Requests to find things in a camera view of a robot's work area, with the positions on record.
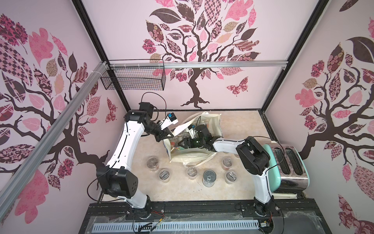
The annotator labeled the mint green chrome toaster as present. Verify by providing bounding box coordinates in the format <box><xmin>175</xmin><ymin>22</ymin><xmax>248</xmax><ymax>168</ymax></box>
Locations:
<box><xmin>263</xmin><ymin>143</ymin><xmax>310</xmax><ymax>199</ymax></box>

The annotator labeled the aluminium rail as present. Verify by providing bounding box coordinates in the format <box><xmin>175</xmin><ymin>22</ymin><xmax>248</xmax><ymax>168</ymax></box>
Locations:
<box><xmin>1</xmin><ymin>61</ymin><xmax>108</xmax><ymax>218</ymax></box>
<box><xmin>110</xmin><ymin>60</ymin><xmax>288</xmax><ymax>69</ymax></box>

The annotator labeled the aluminium rail back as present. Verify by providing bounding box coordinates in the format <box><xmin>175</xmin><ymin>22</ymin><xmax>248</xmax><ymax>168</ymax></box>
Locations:
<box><xmin>110</xmin><ymin>60</ymin><xmax>288</xmax><ymax>69</ymax></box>

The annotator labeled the black wire wall basket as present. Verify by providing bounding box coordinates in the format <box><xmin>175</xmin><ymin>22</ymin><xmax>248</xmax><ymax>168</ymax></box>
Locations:
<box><xmin>101</xmin><ymin>58</ymin><xmax>166</xmax><ymax>91</ymax></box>

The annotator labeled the clear seed jar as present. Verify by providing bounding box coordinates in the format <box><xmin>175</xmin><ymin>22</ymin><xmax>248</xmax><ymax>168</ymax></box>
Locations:
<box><xmin>202</xmin><ymin>169</ymin><xmax>217</xmax><ymax>187</ymax></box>
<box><xmin>146</xmin><ymin>157</ymin><xmax>159</xmax><ymax>171</ymax></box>
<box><xmin>187</xmin><ymin>166</ymin><xmax>198</xmax><ymax>180</ymax></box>
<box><xmin>225</xmin><ymin>170</ymin><xmax>237</xmax><ymax>184</ymax></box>
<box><xmin>158</xmin><ymin>169</ymin><xmax>170</xmax><ymax>183</ymax></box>
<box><xmin>221</xmin><ymin>157</ymin><xmax>233</xmax><ymax>171</ymax></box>

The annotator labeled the cream canvas tote bag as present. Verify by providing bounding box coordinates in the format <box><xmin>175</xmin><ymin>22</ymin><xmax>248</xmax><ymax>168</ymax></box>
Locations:
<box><xmin>163</xmin><ymin>112</ymin><xmax>223</xmax><ymax>167</ymax></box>

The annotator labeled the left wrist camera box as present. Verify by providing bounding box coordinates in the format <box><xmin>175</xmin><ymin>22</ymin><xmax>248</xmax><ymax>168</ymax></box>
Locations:
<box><xmin>161</xmin><ymin>113</ymin><xmax>178</xmax><ymax>130</ymax></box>

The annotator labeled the aluminium rail left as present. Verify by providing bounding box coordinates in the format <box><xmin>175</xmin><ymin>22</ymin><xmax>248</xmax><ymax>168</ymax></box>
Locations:
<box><xmin>1</xmin><ymin>61</ymin><xmax>108</xmax><ymax>218</ymax></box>

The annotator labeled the white slotted cable duct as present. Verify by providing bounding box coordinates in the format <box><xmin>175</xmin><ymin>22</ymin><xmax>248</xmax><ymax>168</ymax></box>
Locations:
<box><xmin>91</xmin><ymin>220</ymin><xmax>259</xmax><ymax>234</ymax></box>

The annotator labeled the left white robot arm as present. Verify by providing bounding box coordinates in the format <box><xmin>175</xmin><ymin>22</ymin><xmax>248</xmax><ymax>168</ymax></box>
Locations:
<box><xmin>96</xmin><ymin>102</ymin><xmax>178</xmax><ymax>209</ymax></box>

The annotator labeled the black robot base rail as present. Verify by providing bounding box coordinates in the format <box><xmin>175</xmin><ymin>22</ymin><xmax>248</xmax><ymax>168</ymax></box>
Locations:
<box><xmin>79</xmin><ymin>199</ymin><xmax>331</xmax><ymax>234</ymax></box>

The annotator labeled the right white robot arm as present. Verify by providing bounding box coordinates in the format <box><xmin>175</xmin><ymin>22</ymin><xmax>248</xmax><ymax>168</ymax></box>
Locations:
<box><xmin>177</xmin><ymin>125</ymin><xmax>272</xmax><ymax>205</ymax></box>

